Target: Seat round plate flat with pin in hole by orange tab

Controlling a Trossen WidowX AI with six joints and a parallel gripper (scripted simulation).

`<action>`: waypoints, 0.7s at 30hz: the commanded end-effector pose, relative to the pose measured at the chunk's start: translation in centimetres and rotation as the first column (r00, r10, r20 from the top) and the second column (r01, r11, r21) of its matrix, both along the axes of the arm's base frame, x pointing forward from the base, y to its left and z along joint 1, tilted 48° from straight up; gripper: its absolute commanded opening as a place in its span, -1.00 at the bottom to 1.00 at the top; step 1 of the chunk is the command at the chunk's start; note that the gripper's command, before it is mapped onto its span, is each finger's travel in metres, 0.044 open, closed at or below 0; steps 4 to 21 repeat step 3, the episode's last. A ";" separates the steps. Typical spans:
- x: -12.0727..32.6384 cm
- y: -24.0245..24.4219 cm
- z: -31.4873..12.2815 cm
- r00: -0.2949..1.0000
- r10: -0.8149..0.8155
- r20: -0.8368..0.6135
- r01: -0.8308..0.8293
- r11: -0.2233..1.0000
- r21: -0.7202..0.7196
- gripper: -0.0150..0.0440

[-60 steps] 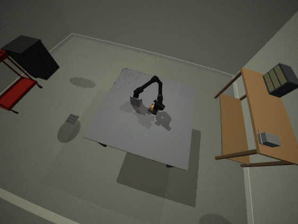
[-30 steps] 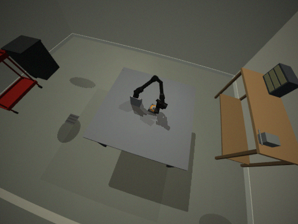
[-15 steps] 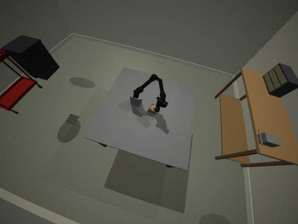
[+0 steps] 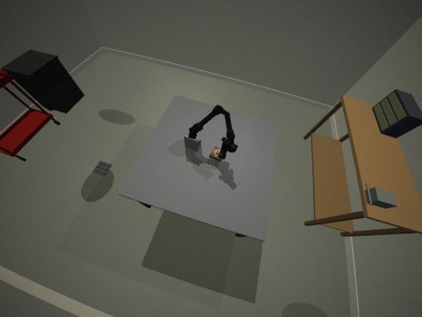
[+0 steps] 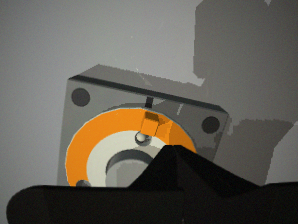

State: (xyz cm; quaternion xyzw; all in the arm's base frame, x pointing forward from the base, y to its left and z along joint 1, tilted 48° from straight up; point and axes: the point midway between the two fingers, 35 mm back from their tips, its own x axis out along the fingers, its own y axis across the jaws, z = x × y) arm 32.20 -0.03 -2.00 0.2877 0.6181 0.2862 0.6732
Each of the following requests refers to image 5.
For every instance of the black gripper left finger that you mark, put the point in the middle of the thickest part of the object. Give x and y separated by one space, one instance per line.
153 198

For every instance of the orange round plate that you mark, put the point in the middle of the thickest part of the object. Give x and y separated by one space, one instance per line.
114 130

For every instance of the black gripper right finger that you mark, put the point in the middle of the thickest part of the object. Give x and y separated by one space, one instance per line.
214 195

